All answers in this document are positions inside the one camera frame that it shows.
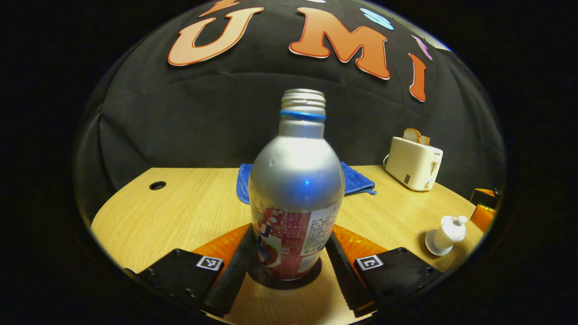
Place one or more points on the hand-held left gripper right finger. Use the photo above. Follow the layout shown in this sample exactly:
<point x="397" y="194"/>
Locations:
<point x="343" y="277"/>

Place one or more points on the white toaster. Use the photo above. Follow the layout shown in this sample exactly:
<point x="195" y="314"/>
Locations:
<point x="413" y="164"/>

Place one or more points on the black backdrop cloth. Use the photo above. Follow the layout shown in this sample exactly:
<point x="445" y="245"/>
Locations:
<point x="180" y="113"/>

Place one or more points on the white teacup lid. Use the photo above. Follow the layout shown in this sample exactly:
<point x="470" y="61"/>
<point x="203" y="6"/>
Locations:
<point x="454" y="226"/>

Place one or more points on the white saucer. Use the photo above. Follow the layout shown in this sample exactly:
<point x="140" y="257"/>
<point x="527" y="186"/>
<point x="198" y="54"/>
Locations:
<point x="429" y="241"/>

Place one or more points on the silver water bottle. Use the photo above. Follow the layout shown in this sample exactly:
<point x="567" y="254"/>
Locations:
<point x="295" y="180"/>

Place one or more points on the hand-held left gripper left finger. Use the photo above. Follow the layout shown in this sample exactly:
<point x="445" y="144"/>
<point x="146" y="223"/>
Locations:
<point x="232" y="277"/>

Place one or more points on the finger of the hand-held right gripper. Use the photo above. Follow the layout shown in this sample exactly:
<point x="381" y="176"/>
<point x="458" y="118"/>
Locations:
<point x="483" y="196"/>
<point x="482" y="217"/>

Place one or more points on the blue cloth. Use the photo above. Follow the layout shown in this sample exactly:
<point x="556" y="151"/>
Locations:
<point x="356" y="180"/>

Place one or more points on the dark round coaster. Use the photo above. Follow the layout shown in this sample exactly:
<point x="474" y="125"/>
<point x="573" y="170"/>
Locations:
<point x="311" y="275"/>

